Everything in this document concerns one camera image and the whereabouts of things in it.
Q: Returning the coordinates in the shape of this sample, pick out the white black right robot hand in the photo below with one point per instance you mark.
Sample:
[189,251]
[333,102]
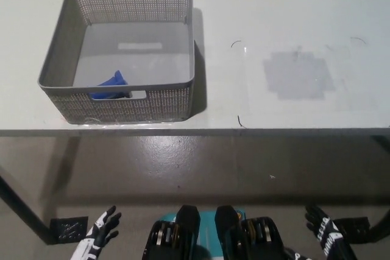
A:
[332,238]

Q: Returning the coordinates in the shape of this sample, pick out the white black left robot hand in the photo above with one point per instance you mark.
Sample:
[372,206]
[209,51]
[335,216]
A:
[94,238]

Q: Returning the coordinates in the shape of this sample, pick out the blue rook chess piece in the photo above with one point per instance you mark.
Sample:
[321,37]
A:
[114,81]

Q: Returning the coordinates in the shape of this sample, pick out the black table foot plate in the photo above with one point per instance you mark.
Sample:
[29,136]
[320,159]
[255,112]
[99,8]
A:
[70,229]
[356,229]

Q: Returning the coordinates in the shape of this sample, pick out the black metal table leg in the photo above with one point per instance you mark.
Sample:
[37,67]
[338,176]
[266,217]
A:
[381,225]
[27,211]

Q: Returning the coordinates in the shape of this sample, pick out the black teal robot body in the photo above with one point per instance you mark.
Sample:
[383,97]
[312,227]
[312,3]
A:
[189,226]

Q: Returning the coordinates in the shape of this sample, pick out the grey perforated plastic basket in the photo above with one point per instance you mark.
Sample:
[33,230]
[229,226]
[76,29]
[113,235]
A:
[131,44]

